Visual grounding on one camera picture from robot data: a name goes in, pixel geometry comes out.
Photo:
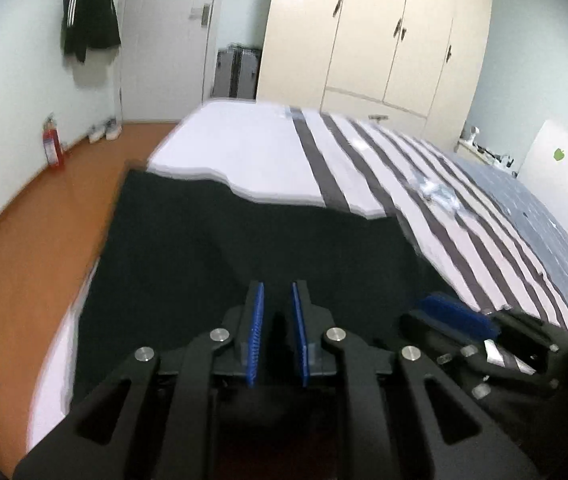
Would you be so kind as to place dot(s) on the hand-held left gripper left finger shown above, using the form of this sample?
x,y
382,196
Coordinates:
x,y
255,330

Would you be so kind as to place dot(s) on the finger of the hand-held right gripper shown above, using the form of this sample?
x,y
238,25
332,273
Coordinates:
x,y
456,312

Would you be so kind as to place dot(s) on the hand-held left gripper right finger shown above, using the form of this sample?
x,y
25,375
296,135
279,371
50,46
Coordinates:
x,y
300,332

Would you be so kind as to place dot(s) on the plain black garment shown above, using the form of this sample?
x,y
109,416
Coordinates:
x,y
189,260

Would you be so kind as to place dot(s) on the white headboard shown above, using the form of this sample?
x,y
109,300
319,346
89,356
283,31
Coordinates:
x,y
549,185

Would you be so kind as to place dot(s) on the green leaf sticker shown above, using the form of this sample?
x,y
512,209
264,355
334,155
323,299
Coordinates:
x,y
559,154

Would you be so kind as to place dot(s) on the striped and blue bed sheet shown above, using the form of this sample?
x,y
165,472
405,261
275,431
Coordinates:
x,y
264,160

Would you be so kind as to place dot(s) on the small white gadget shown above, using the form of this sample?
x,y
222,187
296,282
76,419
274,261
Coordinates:
x,y
470,134

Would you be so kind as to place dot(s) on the white shoe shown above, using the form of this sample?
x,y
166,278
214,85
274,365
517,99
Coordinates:
x,y
95,134
112,131

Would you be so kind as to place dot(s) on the grey suitcase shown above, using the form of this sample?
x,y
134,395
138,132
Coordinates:
x,y
236,72

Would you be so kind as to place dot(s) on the red fire extinguisher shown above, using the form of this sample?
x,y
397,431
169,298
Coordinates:
x,y
53,145

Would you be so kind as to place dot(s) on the white door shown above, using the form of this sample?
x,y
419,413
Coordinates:
x,y
164,50

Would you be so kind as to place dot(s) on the cream wardrobe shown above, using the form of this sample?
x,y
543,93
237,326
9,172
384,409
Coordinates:
x,y
364,25

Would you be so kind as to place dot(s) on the black jacket with white stripes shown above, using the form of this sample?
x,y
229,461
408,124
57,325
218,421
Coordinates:
x,y
89,15

